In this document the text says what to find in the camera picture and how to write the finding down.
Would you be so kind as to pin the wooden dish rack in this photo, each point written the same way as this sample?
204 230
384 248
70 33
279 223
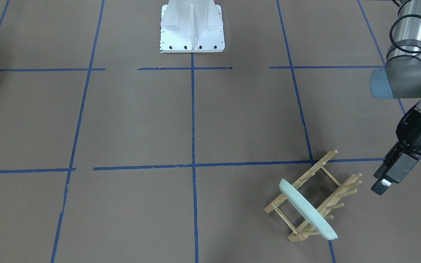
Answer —
321 189

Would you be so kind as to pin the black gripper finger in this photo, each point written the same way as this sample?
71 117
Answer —
393 154
393 174

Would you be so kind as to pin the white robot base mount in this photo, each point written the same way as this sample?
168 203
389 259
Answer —
191 26

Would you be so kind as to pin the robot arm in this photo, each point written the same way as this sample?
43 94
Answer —
400 78

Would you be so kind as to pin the light green plate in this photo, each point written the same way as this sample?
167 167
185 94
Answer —
309 213

